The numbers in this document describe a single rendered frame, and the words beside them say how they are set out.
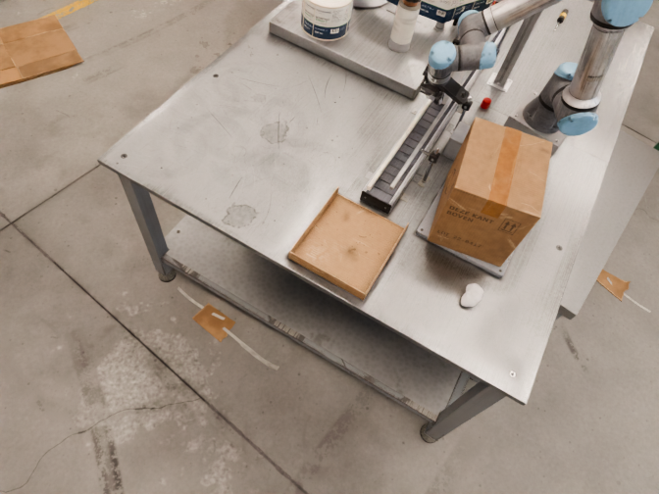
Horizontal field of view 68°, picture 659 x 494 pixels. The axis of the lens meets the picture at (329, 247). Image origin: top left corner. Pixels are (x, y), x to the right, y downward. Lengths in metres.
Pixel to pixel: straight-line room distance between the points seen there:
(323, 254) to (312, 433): 0.91
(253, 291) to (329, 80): 0.91
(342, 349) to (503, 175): 0.98
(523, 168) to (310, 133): 0.74
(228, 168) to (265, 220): 0.24
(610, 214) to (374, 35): 1.14
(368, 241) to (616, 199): 0.94
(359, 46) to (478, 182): 0.94
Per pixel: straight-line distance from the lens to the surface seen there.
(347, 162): 1.74
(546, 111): 1.97
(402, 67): 2.08
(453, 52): 1.57
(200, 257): 2.21
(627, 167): 2.18
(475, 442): 2.31
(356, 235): 1.55
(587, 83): 1.75
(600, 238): 1.89
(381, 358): 2.05
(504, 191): 1.42
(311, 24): 2.12
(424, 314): 1.47
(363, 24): 2.26
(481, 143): 1.51
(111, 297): 2.45
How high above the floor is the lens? 2.12
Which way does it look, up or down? 58 degrees down
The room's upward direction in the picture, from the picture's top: 12 degrees clockwise
